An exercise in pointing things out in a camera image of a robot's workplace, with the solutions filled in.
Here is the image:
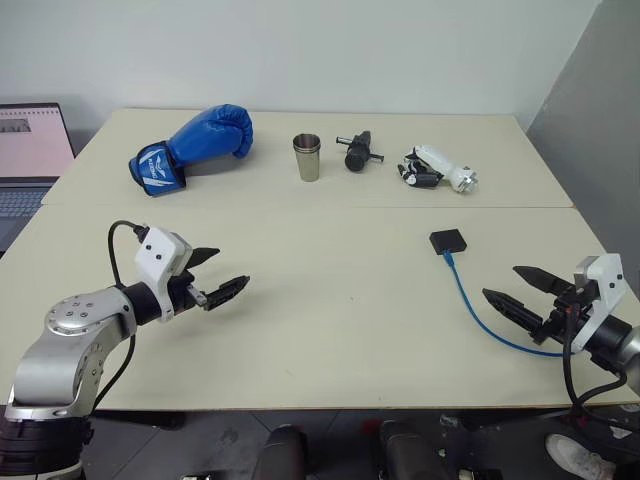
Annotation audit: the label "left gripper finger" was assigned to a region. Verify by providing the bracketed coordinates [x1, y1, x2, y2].
[204, 273, 252, 313]
[186, 246, 222, 272]

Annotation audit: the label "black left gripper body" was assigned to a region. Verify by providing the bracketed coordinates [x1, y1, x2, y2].
[167, 268, 208, 317]

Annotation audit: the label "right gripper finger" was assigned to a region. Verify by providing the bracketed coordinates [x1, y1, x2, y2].
[512, 265, 576, 297]
[481, 287, 545, 334]

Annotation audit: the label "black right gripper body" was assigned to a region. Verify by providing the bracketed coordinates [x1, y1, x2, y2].
[531, 285, 597, 346]

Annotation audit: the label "small black plastic box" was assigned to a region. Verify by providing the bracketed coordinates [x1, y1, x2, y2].
[428, 228, 469, 257]

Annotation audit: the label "blue boxing glove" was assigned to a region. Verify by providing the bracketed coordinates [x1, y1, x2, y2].
[128, 103, 255, 198]

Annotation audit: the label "white shoe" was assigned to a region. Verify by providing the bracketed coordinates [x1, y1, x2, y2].
[544, 433, 617, 480]

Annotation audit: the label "stacked steel cups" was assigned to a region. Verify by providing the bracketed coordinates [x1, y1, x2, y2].
[292, 132, 323, 184]

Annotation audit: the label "white robotic hand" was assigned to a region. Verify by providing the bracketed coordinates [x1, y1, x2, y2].
[396, 144, 480, 196]

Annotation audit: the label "dark rounded shape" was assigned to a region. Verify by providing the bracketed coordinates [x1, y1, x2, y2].
[261, 423, 309, 480]

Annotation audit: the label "black cylindrical motor part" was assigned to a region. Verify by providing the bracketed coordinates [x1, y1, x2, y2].
[335, 130, 386, 175]

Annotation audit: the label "grey laptop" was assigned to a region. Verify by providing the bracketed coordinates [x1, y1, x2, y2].
[0, 102, 77, 257]

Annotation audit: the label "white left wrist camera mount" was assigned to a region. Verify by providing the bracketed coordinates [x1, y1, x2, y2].
[133, 227, 194, 324]

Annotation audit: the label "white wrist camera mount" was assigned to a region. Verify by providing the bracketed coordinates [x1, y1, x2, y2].
[571, 253, 627, 352]
[133, 227, 194, 324]

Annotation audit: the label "blue cable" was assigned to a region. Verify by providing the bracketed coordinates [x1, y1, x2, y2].
[442, 249, 567, 358]

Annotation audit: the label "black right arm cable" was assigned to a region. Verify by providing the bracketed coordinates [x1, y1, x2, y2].
[561, 304, 630, 422]

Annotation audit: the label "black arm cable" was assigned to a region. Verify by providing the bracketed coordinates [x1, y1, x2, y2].
[561, 304, 630, 422]
[94, 220, 151, 416]

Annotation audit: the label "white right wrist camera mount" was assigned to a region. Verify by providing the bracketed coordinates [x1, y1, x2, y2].
[571, 253, 627, 352]

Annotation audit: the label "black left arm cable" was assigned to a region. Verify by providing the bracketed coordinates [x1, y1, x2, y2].
[94, 220, 151, 416]

